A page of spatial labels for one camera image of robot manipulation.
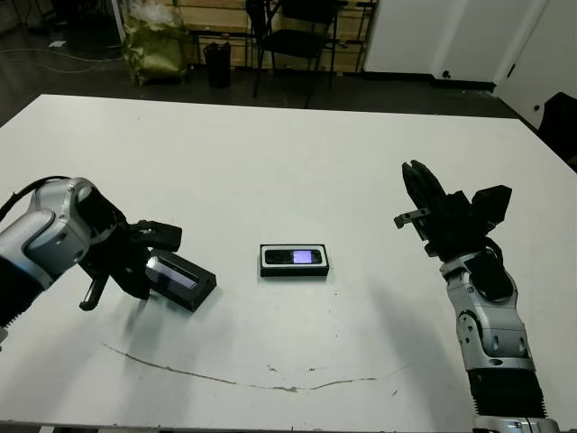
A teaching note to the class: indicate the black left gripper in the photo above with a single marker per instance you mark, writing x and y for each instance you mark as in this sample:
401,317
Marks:
121,250

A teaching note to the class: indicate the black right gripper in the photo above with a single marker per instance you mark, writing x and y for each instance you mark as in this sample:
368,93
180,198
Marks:
455,225

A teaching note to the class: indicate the black glossy box lid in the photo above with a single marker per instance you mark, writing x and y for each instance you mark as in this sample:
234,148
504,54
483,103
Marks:
185,282

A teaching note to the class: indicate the black box white lining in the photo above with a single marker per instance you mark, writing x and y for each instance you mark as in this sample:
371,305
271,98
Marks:
293,270

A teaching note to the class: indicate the black padded chair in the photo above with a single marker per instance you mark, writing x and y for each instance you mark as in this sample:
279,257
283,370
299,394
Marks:
561,122

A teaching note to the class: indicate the white door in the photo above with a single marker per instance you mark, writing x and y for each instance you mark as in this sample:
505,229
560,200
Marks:
541,45

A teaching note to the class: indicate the black mesh office chair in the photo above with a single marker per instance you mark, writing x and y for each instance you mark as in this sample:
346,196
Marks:
295,43

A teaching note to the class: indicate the yellow-green plastic sack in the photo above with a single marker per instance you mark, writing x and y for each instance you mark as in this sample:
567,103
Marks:
155,54

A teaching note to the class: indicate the small black bin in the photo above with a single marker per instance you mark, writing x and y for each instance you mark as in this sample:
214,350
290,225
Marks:
217,65

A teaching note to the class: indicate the white paper sheet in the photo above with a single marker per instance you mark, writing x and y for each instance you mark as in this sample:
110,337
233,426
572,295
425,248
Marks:
57,43

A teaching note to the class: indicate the white-legged office desk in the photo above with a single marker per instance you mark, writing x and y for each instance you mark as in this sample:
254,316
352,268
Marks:
117,20

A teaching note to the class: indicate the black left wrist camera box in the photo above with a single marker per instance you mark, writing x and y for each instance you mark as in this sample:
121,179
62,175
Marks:
160,233

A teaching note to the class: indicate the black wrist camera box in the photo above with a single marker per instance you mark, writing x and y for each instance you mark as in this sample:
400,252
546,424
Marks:
493,205
160,233

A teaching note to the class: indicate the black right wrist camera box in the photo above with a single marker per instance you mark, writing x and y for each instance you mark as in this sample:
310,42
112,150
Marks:
493,205

